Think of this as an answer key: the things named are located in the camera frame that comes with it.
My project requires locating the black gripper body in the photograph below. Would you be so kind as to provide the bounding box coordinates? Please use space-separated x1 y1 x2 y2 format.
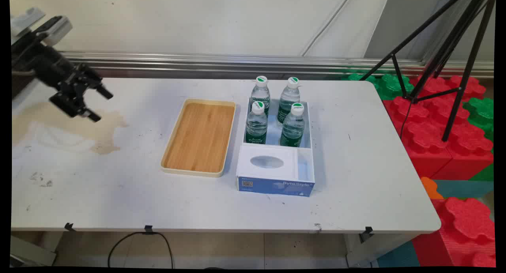
11 34 98 96

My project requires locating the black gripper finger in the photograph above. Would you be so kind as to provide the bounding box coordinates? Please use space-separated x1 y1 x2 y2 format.
49 91 102 123
80 65 114 100

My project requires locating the water bottle with green label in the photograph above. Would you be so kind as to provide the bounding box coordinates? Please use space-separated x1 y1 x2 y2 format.
280 103 306 148
250 76 271 116
245 101 268 144
277 77 301 127

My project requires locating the brown woven basket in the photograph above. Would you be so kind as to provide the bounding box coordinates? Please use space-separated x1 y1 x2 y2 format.
11 71 38 100

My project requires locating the bamboo tray with cream rim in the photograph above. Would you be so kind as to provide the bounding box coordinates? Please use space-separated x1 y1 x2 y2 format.
160 98 237 178

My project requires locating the blue and white cardboard box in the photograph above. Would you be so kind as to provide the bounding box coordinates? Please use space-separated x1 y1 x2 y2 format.
236 98 316 198

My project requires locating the green foam block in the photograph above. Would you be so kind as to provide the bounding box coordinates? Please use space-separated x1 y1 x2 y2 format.
347 71 415 101
463 97 495 142

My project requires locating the white table leg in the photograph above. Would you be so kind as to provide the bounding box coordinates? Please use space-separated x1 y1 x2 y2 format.
343 233 417 268

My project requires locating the large red foam block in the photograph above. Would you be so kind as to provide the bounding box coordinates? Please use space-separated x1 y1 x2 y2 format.
382 75 495 181

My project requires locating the orange foam piece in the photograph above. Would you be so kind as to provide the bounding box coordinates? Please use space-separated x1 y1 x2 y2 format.
420 177 444 200

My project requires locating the black tripod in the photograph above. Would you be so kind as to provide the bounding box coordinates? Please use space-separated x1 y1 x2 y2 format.
359 0 497 142

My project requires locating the teal foam mat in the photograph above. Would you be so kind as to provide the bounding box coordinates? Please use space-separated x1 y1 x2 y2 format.
433 180 495 199

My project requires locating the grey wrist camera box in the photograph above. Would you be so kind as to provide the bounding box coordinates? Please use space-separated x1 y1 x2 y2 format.
39 15 73 47

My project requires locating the aluminium wall rail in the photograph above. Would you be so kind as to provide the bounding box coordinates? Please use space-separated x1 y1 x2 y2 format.
59 51 495 79

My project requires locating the black floor cable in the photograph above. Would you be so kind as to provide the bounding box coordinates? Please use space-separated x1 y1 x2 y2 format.
108 232 175 269

